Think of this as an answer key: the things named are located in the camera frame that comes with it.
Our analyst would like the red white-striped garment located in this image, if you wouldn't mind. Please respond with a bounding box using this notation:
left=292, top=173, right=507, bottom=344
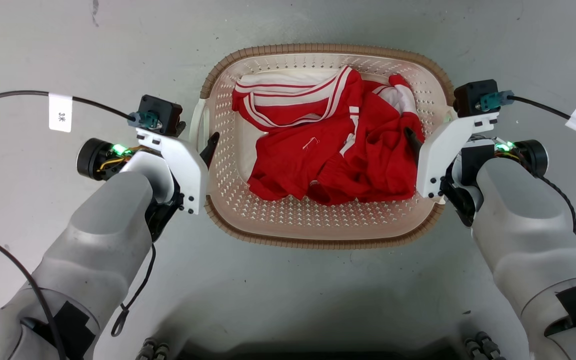
left=231, top=65, right=426, bottom=207

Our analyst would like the black right camera cable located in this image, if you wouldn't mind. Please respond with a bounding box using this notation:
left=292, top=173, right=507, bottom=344
left=512, top=95, right=576, bottom=142

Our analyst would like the black camera cable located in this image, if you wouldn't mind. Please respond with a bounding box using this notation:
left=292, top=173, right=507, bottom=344
left=0, top=90, right=135, bottom=122
left=512, top=95, right=576, bottom=142

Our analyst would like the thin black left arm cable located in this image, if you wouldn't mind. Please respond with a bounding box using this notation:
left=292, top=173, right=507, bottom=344
left=0, top=220, right=67, bottom=360

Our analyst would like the beige plastic laundry basket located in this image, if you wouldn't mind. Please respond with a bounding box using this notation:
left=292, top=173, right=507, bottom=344
left=189, top=43, right=456, bottom=250

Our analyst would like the white rectangular cable tag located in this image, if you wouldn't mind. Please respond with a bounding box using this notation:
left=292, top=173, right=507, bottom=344
left=48, top=93, right=73, bottom=133

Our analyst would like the black looped left gripper cable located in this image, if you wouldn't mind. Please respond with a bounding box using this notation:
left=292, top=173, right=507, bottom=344
left=111, top=242, right=157, bottom=337

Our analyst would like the black left camera cable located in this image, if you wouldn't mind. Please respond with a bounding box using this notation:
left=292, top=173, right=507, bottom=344
left=0, top=90, right=135, bottom=122

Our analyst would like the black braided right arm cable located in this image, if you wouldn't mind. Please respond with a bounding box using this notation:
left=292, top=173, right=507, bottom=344
left=532, top=167, right=576, bottom=236

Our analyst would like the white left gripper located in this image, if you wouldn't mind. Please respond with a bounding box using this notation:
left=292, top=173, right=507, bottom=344
left=135, top=120, right=220, bottom=242

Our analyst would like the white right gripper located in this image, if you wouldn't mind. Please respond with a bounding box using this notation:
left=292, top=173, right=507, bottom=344
left=403, top=112, right=500, bottom=228

